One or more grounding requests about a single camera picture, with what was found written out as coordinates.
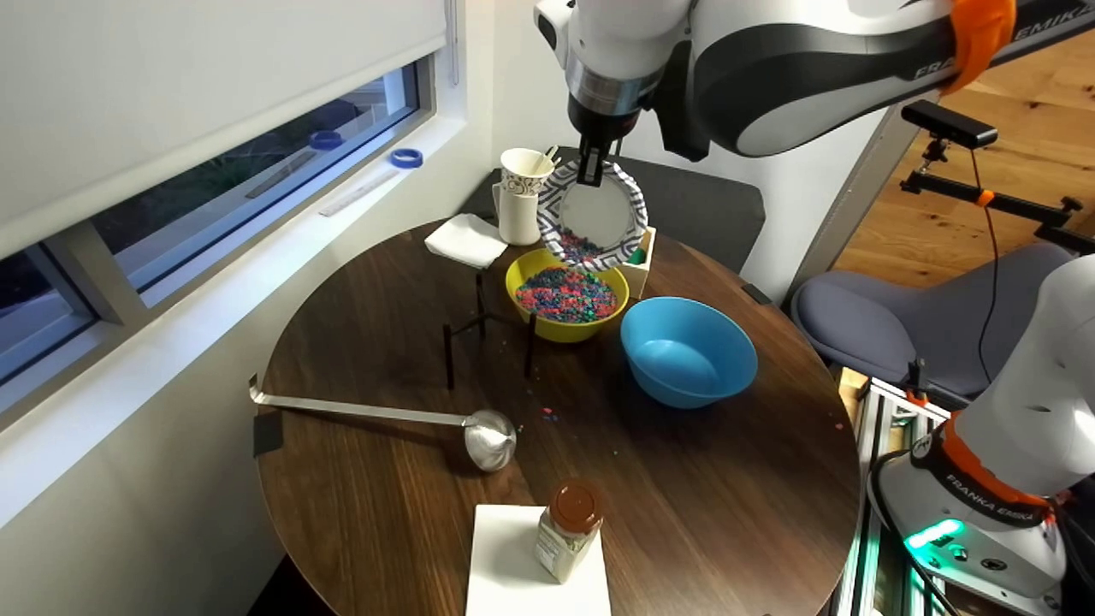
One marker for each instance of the black camera on stand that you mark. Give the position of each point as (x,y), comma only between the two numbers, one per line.
(945,123)

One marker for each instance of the white patterned paper plate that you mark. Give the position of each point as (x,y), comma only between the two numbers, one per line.
(593,211)

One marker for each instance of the colourful candies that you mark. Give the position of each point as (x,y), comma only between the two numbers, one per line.
(566,294)

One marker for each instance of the metal ladle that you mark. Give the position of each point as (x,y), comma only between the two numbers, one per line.
(489,438)

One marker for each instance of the grey chair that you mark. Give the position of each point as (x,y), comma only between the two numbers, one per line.
(912,320)

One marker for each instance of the spice jar brown lid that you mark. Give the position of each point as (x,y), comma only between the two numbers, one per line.
(566,548)

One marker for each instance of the black camera stand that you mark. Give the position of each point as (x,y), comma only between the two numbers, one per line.
(945,187)

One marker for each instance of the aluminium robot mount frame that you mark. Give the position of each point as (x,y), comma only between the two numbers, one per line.
(883,413)

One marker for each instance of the white roller blind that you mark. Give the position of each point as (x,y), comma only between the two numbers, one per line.
(173,89)

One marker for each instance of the white square napkin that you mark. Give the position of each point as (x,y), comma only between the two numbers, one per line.
(468,240)

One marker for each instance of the white paper sheet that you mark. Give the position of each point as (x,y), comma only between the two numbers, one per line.
(501,570)

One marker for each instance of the window with grey frame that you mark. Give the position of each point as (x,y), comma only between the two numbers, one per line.
(228,191)

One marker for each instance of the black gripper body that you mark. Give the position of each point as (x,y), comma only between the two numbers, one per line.
(600,123)

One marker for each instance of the green item in box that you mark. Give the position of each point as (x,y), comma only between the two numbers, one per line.
(642,246)

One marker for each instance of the light wooden board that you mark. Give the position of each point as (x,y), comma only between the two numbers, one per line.
(848,395)

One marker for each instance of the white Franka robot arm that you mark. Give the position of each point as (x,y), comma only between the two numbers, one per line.
(798,68)

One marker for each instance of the yellow bowl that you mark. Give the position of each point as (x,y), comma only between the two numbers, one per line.
(568,332)

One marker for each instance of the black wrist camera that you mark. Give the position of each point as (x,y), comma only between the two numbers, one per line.
(681,122)

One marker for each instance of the blue bowl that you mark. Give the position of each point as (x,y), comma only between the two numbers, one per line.
(687,352)

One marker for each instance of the black couch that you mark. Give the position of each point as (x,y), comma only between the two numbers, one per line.
(707,211)

